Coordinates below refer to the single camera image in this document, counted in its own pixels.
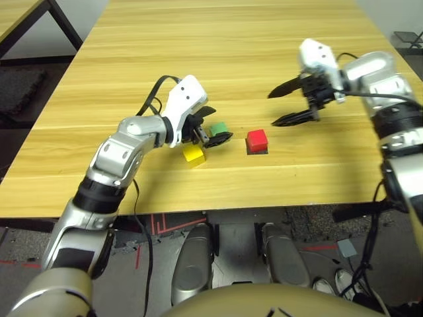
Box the black rubber floor mat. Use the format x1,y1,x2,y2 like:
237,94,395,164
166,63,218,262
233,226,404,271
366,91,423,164
0,67,48,116

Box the grey metal base plate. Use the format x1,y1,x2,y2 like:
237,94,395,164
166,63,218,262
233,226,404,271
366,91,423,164
207,211,266,285

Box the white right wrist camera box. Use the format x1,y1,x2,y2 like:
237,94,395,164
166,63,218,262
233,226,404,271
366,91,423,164
298,38,347,104

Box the grey robot left leg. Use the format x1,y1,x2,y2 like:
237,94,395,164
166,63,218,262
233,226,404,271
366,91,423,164
171,223,214,306

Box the grey robot right leg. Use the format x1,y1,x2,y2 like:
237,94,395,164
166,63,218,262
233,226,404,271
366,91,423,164
262,222,312,289

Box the white bystander shoe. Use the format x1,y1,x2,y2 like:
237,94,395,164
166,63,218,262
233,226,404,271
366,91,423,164
312,277,335,295
334,268,362,299

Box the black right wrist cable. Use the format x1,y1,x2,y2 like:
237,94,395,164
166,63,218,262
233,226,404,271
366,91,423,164
336,52,423,108

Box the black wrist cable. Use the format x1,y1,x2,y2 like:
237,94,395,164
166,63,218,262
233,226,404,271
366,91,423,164
136,75,182,117
336,52,423,108

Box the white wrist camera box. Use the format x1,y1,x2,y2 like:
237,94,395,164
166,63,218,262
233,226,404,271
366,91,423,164
298,38,347,104
160,74,210,149

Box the small grey floor box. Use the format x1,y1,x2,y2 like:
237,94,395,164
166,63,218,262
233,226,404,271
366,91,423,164
336,238,359,259

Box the black hanging cable bundle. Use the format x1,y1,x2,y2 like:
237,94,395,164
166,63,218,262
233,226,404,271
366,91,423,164
343,182,393,302

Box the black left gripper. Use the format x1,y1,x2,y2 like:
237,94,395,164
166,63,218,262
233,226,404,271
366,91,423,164
180,106,235,149

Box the tan robot torso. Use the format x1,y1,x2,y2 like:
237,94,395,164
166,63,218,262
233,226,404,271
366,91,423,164
158,283,390,317

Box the thin black hanging cable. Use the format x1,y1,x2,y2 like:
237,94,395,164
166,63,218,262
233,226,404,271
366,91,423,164
132,178,155,317

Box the speckled dark floor mat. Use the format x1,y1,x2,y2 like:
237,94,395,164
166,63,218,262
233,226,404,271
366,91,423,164
285,205,385,246

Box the red wooden block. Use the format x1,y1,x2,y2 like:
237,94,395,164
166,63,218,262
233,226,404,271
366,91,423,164
245,129,269,154

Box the yellow wooden block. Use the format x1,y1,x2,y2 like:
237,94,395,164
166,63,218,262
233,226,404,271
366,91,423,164
182,145,207,170

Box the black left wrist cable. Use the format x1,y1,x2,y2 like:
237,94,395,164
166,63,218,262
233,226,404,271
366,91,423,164
136,75,182,117

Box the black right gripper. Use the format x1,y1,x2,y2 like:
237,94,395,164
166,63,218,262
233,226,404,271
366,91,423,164
267,73,335,128

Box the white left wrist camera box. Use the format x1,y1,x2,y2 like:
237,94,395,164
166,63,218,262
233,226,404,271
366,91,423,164
160,74,210,149

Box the wooden side table black frame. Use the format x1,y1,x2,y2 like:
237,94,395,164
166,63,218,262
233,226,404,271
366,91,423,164
0,0,84,61

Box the grey robot leg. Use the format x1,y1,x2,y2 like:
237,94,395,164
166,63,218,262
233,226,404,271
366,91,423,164
262,222,312,289
171,223,214,306

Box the black table foot bar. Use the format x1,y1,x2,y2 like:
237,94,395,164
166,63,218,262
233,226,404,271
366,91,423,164
332,200,396,223

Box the black flat stand tray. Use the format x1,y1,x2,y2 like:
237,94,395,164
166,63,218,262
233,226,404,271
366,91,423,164
393,30,423,50

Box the green wooden block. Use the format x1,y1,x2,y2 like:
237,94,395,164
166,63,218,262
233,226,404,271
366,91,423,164
210,122,230,137

